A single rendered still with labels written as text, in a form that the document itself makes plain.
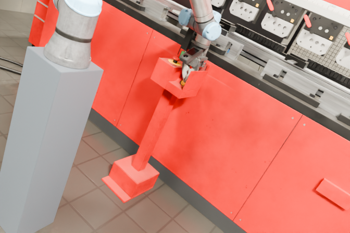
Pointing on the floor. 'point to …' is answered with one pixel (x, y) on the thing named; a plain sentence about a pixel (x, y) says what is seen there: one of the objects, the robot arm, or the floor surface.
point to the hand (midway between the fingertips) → (184, 80)
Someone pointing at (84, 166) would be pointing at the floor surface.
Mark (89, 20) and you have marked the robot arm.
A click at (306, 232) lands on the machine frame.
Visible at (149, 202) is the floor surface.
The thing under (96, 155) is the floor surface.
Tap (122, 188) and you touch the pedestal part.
